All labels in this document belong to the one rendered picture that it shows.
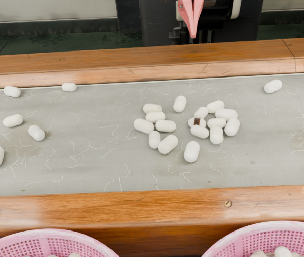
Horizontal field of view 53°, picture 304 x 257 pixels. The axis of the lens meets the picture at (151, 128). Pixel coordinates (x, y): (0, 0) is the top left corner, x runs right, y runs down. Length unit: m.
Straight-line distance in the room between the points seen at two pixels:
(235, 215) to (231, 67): 0.37
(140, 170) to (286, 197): 0.21
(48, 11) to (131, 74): 2.22
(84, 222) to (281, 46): 0.57
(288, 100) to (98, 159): 0.37
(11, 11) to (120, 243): 2.68
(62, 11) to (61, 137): 2.29
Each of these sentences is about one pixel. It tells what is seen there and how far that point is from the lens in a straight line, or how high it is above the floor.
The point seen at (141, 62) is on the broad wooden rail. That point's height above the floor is 0.76.
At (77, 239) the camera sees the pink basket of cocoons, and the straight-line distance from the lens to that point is 0.40.
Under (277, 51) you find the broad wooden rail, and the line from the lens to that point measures 0.74.
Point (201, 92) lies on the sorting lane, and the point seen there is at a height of 0.74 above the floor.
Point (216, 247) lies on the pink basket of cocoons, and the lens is 0.37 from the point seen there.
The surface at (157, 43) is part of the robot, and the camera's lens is 1.50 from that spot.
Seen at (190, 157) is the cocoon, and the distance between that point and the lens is 0.47.
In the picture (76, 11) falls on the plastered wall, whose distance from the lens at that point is 2.77.
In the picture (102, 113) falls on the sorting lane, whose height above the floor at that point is 0.74.
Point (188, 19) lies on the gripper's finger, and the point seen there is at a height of 0.88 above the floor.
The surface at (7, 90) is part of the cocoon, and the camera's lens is 0.70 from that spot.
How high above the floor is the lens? 1.10
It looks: 42 degrees down
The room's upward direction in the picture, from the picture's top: 5 degrees counter-clockwise
